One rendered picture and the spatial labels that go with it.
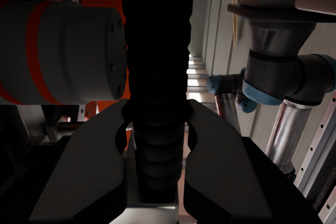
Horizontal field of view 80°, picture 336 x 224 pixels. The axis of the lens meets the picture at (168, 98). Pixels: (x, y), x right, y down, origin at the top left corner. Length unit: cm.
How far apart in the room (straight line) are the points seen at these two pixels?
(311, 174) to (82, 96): 50
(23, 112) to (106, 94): 15
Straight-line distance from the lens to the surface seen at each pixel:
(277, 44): 55
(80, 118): 55
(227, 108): 84
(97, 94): 27
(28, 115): 39
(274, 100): 61
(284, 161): 85
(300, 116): 74
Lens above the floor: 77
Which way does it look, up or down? 28 degrees up
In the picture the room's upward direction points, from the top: 179 degrees counter-clockwise
